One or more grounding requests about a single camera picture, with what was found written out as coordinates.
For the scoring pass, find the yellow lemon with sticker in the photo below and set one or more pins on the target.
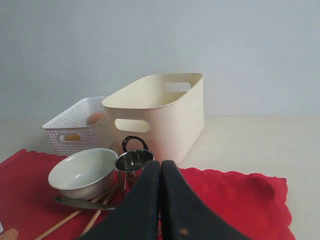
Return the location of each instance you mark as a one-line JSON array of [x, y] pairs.
[[72, 138]]

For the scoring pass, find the right wooden chopstick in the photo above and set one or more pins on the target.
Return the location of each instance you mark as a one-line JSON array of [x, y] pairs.
[[97, 213]]

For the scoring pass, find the silver table knife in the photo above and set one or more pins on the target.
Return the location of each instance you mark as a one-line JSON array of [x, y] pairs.
[[82, 204]]

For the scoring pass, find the white perforated plastic basket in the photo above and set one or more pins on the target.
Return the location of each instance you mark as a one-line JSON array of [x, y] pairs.
[[73, 121]]

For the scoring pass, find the wooden chopstick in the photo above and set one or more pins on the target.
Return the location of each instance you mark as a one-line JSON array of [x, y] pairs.
[[74, 214], [97, 213]]

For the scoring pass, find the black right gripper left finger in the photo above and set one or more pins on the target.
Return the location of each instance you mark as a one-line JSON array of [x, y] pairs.
[[137, 216]]

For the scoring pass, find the cream plastic bin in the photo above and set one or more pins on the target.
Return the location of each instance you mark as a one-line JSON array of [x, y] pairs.
[[164, 112]]

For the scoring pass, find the left wooden chopstick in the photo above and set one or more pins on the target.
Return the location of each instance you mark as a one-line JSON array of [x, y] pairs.
[[74, 214]]

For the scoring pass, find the breaded fried chicken piece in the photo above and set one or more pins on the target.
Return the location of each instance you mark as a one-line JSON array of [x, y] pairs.
[[11, 234]]

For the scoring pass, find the stainless steel cup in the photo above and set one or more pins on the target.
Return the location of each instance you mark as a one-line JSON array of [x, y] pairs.
[[129, 167]]

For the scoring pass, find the pale green ceramic bowl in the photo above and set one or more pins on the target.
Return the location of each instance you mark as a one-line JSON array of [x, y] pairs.
[[85, 174]]

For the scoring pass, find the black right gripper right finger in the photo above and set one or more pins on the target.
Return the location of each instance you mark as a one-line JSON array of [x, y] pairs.
[[184, 216]]

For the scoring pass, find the brown egg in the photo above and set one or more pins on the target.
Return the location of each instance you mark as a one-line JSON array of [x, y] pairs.
[[94, 118]]

